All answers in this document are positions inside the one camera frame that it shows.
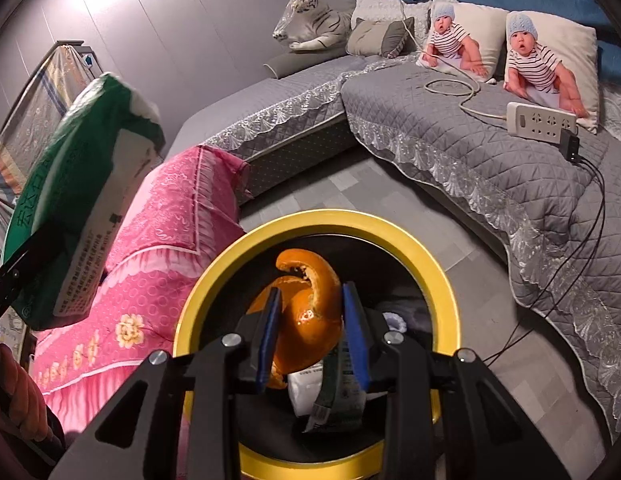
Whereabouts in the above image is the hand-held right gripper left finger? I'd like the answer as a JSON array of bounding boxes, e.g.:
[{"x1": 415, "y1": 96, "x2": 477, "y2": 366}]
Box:
[{"x1": 49, "y1": 285, "x2": 286, "y2": 480}]

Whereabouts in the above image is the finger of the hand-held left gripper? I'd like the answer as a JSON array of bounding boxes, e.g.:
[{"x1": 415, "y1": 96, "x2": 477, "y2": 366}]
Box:
[{"x1": 0, "y1": 227, "x2": 66, "y2": 322}]

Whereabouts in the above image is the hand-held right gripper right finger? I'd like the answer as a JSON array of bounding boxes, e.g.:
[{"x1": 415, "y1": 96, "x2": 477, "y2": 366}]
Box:
[{"x1": 341, "y1": 281, "x2": 571, "y2": 480}]

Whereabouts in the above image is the orange peel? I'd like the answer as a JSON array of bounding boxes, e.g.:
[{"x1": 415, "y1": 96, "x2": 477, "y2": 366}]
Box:
[{"x1": 248, "y1": 248, "x2": 346, "y2": 391}]

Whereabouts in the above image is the yellow trash bin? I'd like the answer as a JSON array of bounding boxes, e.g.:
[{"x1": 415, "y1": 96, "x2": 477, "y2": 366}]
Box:
[{"x1": 173, "y1": 210, "x2": 461, "y2": 480}]

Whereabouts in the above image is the large green white tissue pack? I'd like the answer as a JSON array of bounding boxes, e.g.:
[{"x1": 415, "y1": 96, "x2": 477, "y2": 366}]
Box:
[{"x1": 0, "y1": 72, "x2": 166, "y2": 332}]

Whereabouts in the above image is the person's left hand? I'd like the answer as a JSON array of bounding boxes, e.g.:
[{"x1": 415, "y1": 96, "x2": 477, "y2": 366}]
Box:
[{"x1": 0, "y1": 344, "x2": 54, "y2": 443}]

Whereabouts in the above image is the green white packet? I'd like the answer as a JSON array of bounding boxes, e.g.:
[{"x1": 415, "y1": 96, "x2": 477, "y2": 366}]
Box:
[{"x1": 303, "y1": 340, "x2": 367, "y2": 434}]

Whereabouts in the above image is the white plastic packet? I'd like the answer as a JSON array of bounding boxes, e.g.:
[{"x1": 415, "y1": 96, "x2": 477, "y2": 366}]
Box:
[{"x1": 288, "y1": 362, "x2": 327, "y2": 418}]

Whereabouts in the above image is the pink floral blanket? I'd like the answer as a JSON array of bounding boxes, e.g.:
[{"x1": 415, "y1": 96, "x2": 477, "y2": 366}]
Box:
[{"x1": 30, "y1": 144, "x2": 252, "y2": 480}]

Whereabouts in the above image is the striped floral wardrobe cloth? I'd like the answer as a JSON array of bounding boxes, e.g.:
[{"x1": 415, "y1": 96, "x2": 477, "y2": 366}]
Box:
[{"x1": 0, "y1": 42, "x2": 97, "y2": 211}]

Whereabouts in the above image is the grey quilted sofa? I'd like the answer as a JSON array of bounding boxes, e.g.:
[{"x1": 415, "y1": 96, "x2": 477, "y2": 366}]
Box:
[
  {"x1": 165, "y1": 52, "x2": 391, "y2": 196},
  {"x1": 341, "y1": 60, "x2": 621, "y2": 443}
]

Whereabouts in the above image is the grey bolster pillow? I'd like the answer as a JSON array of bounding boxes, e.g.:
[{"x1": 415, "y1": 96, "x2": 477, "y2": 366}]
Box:
[{"x1": 263, "y1": 49, "x2": 332, "y2": 80}]

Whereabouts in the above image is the white power strip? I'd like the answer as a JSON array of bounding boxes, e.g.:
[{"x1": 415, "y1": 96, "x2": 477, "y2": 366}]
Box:
[{"x1": 507, "y1": 101, "x2": 579, "y2": 144}]

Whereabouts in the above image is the black plug adapter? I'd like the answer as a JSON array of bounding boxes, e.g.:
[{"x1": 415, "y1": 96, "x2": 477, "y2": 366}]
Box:
[{"x1": 558, "y1": 128, "x2": 583, "y2": 164}]

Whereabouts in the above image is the grey green pillow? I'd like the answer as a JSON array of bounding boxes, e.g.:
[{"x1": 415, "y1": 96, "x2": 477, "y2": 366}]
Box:
[{"x1": 345, "y1": 16, "x2": 416, "y2": 59}]

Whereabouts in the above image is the white tiger plush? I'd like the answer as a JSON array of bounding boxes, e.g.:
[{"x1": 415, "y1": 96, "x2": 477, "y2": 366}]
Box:
[{"x1": 272, "y1": 0, "x2": 359, "y2": 52}]

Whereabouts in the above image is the baby print pillow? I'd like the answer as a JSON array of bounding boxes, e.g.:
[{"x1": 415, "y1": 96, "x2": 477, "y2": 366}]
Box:
[
  {"x1": 417, "y1": 0, "x2": 509, "y2": 84},
  {"x1": 503, "y1": 10, "x2": 599, "y2": 134}
]

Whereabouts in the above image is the white quilted pillow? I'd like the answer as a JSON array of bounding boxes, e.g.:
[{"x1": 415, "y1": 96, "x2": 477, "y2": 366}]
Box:
[{"x1": 351, "y1": 0, "x2": 441, "y2": 36}]

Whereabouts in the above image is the white power cable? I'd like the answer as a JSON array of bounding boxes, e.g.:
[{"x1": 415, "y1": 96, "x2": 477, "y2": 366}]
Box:
[{"x1": 391, "y1": 0, "x2": 509, "y2": 122}]

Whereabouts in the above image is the black power cable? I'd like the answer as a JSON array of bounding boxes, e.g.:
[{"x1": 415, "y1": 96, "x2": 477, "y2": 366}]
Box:
[{"x1": 483, "y1": 157, "x2": 608, "y2": 367}]

